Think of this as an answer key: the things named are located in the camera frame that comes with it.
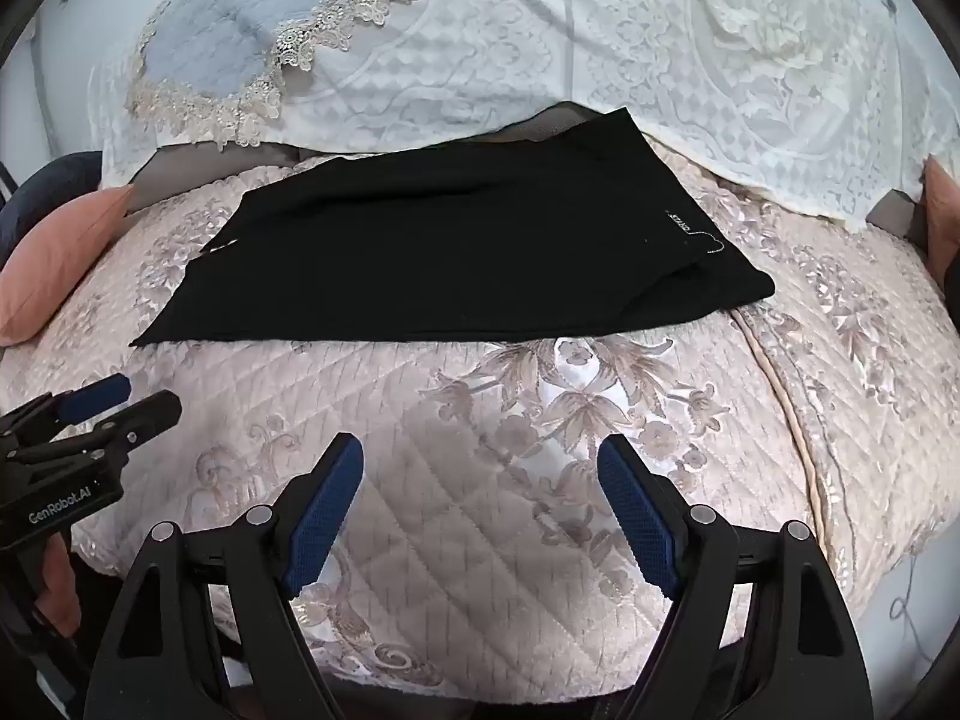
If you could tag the person's left hand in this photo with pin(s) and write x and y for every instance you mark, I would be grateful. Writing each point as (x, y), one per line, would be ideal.
(58, 585)

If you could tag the white lace bed cover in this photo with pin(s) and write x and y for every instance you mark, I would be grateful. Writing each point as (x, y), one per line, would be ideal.
(600, 52)

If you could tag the blue-grey lace-trimmed pillow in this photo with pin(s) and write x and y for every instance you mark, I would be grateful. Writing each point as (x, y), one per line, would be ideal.
(247, 15)

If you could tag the large pink pillow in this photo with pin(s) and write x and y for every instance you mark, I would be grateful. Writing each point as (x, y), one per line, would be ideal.
(56, 270)

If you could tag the small pink pillow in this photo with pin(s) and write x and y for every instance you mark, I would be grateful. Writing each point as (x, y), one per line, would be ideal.
(941, 202)

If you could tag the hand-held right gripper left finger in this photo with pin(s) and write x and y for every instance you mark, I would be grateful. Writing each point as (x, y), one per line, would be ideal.
(324, 516)

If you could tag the black pants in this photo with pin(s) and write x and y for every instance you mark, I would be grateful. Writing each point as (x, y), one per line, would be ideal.
(450, 255)

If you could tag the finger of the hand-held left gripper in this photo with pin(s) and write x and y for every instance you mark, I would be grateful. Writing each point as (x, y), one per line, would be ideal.
(94, 394)
(150, 414)

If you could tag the pink quilted floral bedspread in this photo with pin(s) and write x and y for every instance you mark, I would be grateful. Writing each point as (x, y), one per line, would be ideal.
(487, 510)

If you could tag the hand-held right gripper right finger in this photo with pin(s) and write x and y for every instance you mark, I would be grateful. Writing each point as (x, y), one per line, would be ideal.
(637, 511)

